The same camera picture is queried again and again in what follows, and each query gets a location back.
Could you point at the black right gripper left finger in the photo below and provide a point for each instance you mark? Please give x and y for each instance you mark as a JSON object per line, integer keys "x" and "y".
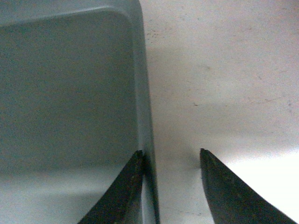
{"x": 114, "y": 205}

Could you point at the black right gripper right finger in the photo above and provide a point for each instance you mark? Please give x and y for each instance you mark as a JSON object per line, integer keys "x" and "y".
{"x": 231, "y": 200}

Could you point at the silver grey rectangular tray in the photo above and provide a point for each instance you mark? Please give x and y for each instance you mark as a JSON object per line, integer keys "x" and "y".
{"x": 74, "y": 107}

